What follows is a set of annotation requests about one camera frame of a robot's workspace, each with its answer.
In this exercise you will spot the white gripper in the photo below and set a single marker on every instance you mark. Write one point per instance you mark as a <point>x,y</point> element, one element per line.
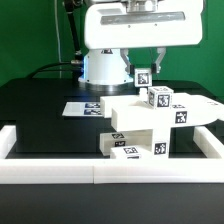
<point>167,23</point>

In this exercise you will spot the white tagged cube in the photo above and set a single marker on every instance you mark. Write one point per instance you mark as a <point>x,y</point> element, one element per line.
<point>143,77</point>
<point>160,97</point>

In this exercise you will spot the white chair backrest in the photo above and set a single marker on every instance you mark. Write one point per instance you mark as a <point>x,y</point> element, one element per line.
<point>129,113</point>

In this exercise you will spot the white chair seat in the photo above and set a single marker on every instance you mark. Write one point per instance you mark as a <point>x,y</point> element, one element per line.
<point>157,141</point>

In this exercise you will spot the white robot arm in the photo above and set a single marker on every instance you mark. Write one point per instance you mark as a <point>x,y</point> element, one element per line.
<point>104,69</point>

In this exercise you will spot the white base tag plate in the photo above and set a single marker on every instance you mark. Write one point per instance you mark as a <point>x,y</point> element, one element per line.
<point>81,109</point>

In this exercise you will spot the white U-shaped frame wall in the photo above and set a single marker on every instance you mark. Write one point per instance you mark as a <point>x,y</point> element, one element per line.
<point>102,171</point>

